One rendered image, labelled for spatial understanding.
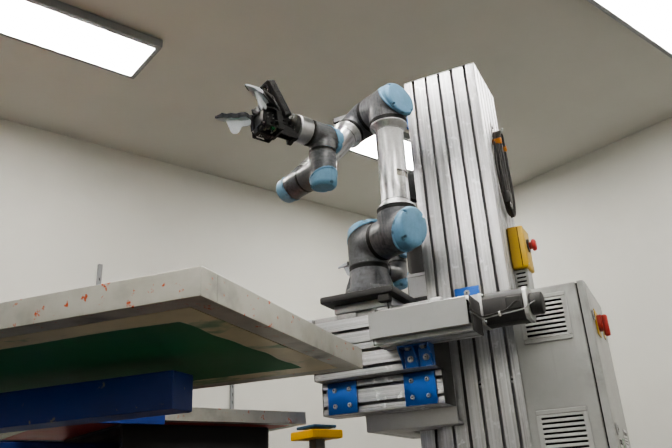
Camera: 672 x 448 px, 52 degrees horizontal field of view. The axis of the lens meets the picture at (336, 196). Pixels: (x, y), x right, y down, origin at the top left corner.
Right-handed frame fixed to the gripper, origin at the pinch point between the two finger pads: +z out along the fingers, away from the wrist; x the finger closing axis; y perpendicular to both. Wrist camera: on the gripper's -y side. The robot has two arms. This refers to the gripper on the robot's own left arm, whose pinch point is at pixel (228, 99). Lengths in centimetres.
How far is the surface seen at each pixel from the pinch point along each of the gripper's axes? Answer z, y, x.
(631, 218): -366, -82, 67
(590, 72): -270, -135, 17
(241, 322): 29, 79, -42
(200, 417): -22, 64, 59
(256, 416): -40, 63, 59
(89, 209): -64, -122, 265
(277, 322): 21, 77, -40
